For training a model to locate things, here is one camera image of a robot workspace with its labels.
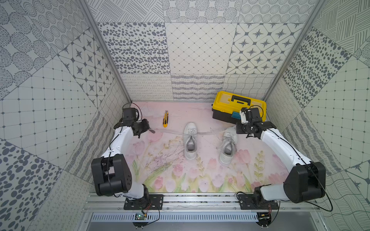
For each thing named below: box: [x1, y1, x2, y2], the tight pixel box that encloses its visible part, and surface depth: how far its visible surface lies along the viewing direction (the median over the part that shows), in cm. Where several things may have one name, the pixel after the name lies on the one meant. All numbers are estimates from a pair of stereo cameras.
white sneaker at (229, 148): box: [218, 126, 238, 166], surface depth 88 cm
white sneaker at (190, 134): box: [155, 122, 216, 162], surface depth 90 cm
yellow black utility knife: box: [162, 110, 169, 128], surface depth 109 cm
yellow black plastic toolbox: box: [211, 91, 267, 124], surface depth 100 cm
